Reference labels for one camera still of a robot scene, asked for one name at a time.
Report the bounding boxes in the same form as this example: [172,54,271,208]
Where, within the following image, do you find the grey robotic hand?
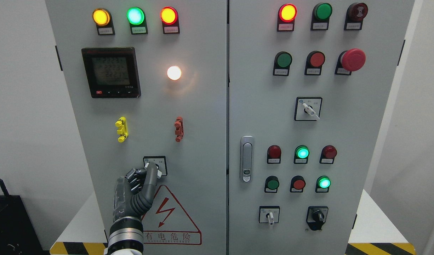
[113,162,162,222]

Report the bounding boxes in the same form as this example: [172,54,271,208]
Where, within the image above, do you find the white rotary light switch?
[143,155,167,176]

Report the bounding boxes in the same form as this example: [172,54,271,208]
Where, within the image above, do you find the red high voltage warning sticker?
[142,185,201,245]

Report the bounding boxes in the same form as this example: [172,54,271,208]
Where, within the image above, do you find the yellow terminal clip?
[115,116,129,143]

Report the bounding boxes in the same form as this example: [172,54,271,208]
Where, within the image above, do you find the red terminal clip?
[174,116,184,143]

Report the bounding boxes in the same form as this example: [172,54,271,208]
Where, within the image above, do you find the grey cabinet left door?
[46,0,227,255]

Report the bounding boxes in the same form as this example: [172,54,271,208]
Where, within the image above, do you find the grey cabinet door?
[228,0,415,255]
[46,0,227,255]

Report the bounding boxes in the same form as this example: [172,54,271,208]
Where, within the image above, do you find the black digital power meter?
[81,47,142,98]

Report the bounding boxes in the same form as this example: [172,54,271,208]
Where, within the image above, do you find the black box with antenna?
[0,178,44,255]

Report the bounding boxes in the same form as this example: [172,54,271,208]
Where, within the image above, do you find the clear white indicator lamp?
[167,65,182,81]

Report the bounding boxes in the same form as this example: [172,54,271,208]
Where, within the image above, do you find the white rotary selector lower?
[258,206,280,225]

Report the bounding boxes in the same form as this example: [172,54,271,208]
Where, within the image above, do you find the white rotary selector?
[258,206,280,225]
[294,97,322,121]

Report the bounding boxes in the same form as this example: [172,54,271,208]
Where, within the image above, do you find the green push button lower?
[264,176,280,193]

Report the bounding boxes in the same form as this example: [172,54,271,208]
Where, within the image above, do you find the green push button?
[310,2,332,31]
[264,176,280,193]

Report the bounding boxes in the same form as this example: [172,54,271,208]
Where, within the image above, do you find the dark red lamp left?
[267,145,282,164]

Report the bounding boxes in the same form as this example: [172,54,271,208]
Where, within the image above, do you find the dark red lamp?
[267,145,282,164]
[319,145,337,164]

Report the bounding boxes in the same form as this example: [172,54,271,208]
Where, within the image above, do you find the red push button lower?
[290,176,306,193]

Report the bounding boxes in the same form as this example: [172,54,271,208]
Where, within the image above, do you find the lit green lamp middle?
[293,145,309,164]

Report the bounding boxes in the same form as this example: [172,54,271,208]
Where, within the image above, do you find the green indicator lamp top left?
[126,7,148,34]

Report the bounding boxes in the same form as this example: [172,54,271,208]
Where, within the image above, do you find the yellow indicator lamp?
[92,8,115,35]

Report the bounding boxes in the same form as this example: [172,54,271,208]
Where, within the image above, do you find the red-orange indicator lamp left door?
[160,6,180,34]

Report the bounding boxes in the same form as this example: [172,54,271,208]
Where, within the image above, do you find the lit green button lower right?
[315,176,331,193]

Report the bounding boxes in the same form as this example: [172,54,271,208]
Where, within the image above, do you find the white rotary selector upper right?
[294,97,322,121]

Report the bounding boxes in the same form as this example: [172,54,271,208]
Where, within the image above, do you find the dark red lamp right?
[319,145,337,164]

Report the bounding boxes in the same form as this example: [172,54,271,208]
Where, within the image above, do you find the green push button second row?
[273,51,292,77]

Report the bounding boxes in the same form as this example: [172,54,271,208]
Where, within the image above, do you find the grey cabinet right door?
[228,0,415,255]

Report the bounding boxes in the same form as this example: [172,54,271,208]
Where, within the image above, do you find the red push button second row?
[304,51,325,76]

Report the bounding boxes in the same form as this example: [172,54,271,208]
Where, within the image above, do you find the red lit indicator lamp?
[277,3,297,32]

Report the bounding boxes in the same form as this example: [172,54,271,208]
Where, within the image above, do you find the white platform with hazard stripes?
[49,191,416,255]

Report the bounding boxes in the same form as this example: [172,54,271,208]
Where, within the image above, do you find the red emergency stop button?
[335,48,366,76]

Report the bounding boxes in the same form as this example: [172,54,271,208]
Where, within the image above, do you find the green push button top right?
[310,2,332,31]

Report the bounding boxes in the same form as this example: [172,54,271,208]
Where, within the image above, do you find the dark red buzzer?
[344,2,369,31]

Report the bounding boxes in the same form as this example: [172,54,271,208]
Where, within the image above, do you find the silver door handle lock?
[240,136,255,183]

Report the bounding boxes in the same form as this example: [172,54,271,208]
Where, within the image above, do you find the black knob selector switch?
[306,206,329,231]

